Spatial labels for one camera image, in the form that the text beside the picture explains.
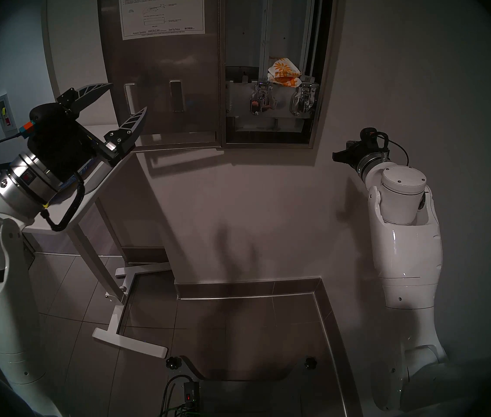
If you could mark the orange flower print pad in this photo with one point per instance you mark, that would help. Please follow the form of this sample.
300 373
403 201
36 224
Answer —
282 68

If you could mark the stainless steel dispenser door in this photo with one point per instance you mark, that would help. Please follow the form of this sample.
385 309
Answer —
163 64

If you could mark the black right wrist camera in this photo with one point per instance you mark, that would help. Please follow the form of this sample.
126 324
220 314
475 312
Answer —
368 136

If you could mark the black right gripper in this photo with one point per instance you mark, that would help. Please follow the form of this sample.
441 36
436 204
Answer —
365 156

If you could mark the white instruction sheet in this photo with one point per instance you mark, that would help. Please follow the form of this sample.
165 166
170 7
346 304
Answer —
163 12

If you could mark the grey robot base platform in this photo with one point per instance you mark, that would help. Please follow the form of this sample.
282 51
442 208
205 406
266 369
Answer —
249 394

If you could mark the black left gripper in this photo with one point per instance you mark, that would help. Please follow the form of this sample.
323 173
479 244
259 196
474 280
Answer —
69 151

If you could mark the wall fire extinguisher cabinet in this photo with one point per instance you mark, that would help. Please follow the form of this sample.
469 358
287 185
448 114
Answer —
6 116

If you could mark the stainless steel dispenser cabinet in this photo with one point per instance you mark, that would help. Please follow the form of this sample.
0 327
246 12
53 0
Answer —
245 29

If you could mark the chrome dispensing lever mechanism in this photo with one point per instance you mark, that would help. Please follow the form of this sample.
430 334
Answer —
262 100
304 100

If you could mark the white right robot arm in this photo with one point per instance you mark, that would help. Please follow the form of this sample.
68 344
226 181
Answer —
406 255

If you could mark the black power box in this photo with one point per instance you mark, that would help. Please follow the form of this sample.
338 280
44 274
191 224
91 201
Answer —
191 393

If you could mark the white overbed table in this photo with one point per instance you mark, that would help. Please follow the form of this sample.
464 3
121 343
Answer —
128 342

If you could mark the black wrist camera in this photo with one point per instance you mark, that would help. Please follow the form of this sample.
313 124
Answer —
47 114
368 136

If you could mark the black base knob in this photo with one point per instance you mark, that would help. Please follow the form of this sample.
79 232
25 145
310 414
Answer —
174 362
310 363

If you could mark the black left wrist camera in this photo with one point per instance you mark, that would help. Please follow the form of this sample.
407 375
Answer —
47 114

